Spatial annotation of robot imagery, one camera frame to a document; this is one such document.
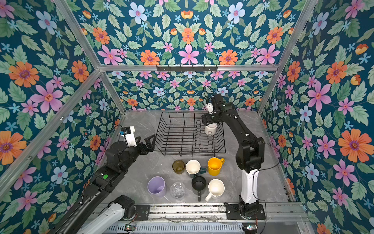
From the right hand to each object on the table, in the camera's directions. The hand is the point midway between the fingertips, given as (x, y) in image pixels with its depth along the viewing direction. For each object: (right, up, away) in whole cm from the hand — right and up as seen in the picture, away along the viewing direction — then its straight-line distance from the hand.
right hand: (210, 118), depth 91 cm
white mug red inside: (+1, -6, +4) cm, 8 cm away
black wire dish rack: (-18, -10, +13) cm, 25 cm away
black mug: (-7, -38, -10) cm, 40 cm away
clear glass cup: (-19, -41, -11) cm, 47 cm away
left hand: (-31, -8, -23) cm, 40 cm away
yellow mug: (+2, -29, -3) cm, 29 cm away
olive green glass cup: (-20, -30, -3) cm, 36 cm away
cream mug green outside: (-11, -30, -5) cm, 32 cm away
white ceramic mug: (+2, -39, -12) cm, 41 cm away
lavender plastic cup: (-31, -38, -11) cm, 51 cm away
